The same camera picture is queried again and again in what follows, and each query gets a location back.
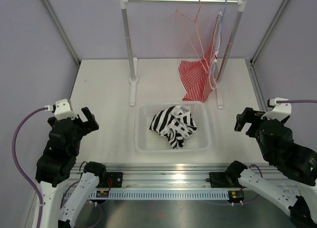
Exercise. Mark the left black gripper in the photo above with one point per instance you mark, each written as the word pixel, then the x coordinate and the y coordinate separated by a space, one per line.
pixel 88 126

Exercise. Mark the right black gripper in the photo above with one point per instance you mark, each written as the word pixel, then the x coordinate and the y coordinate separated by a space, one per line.
pixel 250 115

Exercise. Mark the black white striped tank top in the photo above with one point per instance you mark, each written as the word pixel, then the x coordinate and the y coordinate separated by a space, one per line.
pixel 176 124

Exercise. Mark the pink wire hanger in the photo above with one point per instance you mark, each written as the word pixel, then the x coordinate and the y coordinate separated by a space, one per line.
pixel 180 15

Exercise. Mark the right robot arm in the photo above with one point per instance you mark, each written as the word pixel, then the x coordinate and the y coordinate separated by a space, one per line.
pixel 295 162

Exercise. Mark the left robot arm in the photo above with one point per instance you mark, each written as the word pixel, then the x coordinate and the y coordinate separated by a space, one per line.
pixel 55 165

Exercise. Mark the red white striped tank top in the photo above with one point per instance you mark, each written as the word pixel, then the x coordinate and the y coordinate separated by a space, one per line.
pixel 198 77

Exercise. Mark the white plastic basket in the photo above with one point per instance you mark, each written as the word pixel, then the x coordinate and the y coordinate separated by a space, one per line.
pixel 150 142

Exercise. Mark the white clothes rack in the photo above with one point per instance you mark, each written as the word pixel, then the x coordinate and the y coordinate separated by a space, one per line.
pixel 206 21

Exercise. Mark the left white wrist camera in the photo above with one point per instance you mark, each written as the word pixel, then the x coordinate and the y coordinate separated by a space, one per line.
pixel 62 109

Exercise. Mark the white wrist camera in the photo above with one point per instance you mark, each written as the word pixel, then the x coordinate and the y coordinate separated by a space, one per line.
pixel 280 109
pixel 62 109

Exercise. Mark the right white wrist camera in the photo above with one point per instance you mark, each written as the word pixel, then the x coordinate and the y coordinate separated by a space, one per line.
pixel 280 109

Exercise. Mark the white slotted cable duct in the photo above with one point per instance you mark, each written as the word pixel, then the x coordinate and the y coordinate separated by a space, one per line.
pixel 161 195

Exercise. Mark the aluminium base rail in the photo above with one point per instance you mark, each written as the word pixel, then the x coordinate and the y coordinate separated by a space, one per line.
pixel 152 176

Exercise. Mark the left aluminium frame post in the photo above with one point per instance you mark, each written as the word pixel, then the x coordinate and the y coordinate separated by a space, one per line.
pixel 63 35

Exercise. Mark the aluminium frame post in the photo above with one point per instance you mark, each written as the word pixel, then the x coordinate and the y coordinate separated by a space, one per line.
pixel 280 11
pixel 63 35

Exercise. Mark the blue wire hanger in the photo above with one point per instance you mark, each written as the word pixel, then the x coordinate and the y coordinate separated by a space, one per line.
pixel 223 11

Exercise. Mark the right aluminium frame post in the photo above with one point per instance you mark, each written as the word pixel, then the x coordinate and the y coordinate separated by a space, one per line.
pixel 280 11

